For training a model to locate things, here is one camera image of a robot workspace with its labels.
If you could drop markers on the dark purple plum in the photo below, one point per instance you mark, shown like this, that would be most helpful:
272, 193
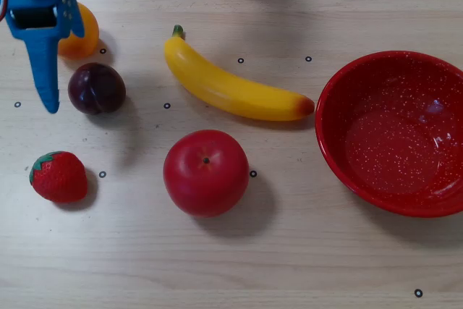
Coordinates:
97, 88

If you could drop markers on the yellow orange peach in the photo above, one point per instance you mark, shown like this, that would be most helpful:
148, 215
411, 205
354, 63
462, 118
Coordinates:
83, 43

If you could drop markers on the yellow banana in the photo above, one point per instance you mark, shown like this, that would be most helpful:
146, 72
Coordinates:
231, 92

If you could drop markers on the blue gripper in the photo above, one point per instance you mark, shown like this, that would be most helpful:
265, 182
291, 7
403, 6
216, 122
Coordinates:
36, 30

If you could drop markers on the red speckled bowl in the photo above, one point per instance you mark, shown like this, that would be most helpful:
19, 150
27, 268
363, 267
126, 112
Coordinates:
390, 142

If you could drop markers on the red strawberry with green leaves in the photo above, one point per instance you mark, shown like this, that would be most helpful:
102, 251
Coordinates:
59, 178

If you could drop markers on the red apple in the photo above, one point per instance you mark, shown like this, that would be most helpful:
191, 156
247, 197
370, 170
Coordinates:
206, 175

